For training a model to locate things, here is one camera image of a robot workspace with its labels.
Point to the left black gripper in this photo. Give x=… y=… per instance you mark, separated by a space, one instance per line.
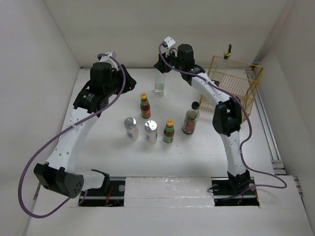
x=130 y=82

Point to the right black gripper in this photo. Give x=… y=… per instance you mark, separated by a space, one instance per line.
x=160 y=65

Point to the clear liquid glass bottle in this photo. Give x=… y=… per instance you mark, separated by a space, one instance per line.
x=159 y=82

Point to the red label soy sauce bottle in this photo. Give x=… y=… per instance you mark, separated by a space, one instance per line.
x=191 y=118

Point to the dark sauce glass bottle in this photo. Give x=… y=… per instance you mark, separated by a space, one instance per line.
x=227 y=53

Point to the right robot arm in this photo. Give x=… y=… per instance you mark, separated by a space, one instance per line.
x=228 y=109

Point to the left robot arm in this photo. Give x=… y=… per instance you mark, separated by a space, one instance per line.
x=57 y=174

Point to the yellow cap sauce bottle rear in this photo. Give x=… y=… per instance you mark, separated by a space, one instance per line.
x=145 y=106

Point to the yellow cap sauce bottle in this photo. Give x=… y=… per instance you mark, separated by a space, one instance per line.
x=145 y=106
x=168 y=133

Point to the silver lid shaker left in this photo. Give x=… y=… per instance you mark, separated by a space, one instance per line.
x=131 y=128

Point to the silver lid shaker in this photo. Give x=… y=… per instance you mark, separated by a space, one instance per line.
x=131 y=128
x=151 y=129

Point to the silver lid shaker right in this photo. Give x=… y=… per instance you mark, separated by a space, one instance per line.
x=151 y=129

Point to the yellow cap sauce bottle front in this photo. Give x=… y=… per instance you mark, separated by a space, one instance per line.
x=168 y=133

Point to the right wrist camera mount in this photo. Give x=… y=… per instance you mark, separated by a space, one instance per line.
x=168 y=42

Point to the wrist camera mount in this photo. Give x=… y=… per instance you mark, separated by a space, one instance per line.
x=168 y=42
x=106 y=57

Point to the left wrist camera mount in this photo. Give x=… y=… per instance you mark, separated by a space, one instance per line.
x=106 y=57

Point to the yellow wire rack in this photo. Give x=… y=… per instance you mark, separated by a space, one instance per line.
x=238 y=78

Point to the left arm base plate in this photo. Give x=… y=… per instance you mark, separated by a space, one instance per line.
x=112 y=196

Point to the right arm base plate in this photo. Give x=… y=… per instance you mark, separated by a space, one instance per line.
x=224 y=196

